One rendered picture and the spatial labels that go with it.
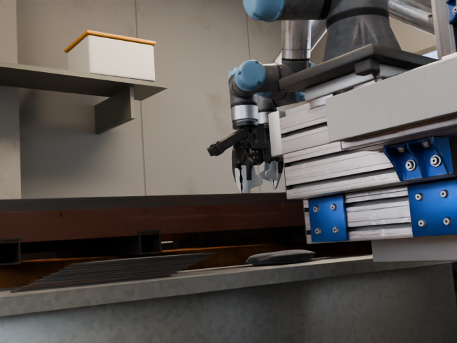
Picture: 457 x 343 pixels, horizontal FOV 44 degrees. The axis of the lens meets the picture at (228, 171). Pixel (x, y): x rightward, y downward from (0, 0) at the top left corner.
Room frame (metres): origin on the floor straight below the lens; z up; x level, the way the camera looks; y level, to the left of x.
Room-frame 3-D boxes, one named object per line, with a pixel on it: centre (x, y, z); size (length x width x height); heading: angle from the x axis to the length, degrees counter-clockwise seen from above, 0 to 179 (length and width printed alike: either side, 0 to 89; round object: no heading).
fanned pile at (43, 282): (1.11, 0.24, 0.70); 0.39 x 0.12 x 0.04; 120
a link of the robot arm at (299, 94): (1.81, -0.21, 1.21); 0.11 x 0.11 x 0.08; 53
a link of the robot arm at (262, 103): (1.89, -0.15, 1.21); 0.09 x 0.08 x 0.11; 53
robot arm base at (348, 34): (1.03, -0.26, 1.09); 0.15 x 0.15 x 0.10
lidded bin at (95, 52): (3.80, 0.76, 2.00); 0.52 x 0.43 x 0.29; 128
